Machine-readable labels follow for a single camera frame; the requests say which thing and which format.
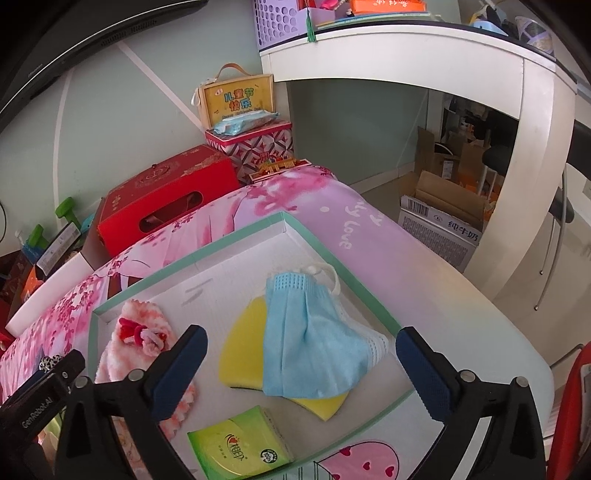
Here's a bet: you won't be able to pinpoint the blue face mask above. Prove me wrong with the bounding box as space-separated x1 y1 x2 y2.
263 263 393 400

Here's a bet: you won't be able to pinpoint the pink knitted cloth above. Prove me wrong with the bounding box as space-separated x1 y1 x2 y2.
94 299 198 440

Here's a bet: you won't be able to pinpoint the red scrunchie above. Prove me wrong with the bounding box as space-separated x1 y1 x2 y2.
118 318 167 357

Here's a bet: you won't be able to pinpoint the green tissue pack in tray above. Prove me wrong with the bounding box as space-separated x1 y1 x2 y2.
187 406 294 479

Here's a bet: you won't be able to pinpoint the orange package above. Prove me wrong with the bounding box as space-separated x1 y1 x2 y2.
19 266 44 303

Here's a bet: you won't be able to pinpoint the yellow sponge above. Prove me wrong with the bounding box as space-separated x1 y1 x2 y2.
218 296 349 421

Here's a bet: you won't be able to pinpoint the pink floral bedsheet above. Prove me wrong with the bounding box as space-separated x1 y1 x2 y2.
0 164 555 480

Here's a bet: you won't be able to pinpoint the red gift box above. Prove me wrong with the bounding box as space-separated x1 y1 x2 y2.
97 144 239 257

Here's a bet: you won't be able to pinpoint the blue wet wipes pack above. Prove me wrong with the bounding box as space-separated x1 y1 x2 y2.
212 110 279 137

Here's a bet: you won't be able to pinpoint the red patterned box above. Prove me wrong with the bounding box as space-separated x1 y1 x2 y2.
205 120 294 184

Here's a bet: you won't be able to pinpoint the yellow carry box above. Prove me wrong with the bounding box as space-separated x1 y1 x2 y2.
191 63 276 130

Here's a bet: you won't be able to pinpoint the white desk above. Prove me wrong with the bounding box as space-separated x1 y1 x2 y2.
260 23 576 299

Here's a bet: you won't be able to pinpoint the purple plastic basket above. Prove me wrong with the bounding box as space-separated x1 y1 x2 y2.
253 0 315 51

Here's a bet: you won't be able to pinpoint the orange items on desk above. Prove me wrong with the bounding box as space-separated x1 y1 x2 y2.
349 0 427 15

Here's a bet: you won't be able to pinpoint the black wall television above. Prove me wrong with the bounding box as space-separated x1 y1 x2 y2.
1 0 206 128

